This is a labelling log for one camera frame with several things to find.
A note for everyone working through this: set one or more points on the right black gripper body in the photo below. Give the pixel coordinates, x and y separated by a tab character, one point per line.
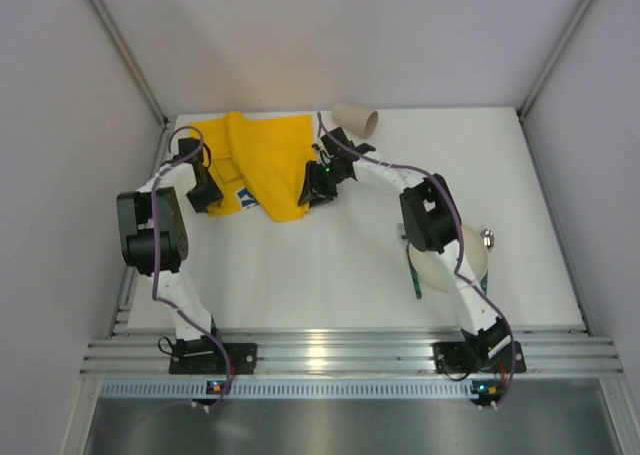
316	189

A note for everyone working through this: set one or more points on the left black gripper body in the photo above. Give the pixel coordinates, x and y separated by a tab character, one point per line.
203	196

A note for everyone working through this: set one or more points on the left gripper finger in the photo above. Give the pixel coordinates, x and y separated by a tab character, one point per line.
199	200
212	194

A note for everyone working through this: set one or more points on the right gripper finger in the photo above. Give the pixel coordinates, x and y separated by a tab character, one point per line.
308	193
327	192

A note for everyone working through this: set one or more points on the yellow printed cloth placemat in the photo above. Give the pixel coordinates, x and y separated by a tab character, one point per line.
259	162

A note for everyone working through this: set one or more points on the beige paper cup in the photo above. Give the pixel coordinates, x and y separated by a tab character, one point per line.
360	121

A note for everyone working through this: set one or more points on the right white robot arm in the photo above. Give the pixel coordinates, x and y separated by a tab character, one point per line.
432	224

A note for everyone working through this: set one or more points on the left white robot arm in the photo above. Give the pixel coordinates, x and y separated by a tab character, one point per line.
154	224

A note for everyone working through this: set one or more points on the cream round plate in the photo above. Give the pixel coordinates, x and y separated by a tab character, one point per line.
431	273

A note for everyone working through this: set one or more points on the fork with green handle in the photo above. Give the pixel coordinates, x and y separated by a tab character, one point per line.
413	273

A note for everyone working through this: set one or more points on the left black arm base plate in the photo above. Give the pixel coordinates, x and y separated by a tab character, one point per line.
203	357

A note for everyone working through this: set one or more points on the spoon with green handle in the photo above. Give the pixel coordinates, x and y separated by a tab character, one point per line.
488	239

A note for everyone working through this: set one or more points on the aluminium front rail frame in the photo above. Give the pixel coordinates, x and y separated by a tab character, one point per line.
333	353

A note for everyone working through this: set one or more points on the left aluminium corner post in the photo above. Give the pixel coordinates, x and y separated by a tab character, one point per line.
117	40

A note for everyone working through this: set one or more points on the aluminium corner post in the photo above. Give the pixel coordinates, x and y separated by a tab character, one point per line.
117	40
559	48

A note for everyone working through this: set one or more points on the right aluminium corner post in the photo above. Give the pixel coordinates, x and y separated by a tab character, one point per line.
559	48

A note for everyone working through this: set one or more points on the perforated metal cable strip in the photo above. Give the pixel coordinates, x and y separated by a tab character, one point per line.
300	389

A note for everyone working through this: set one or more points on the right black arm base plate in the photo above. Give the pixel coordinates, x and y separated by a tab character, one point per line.
456	359

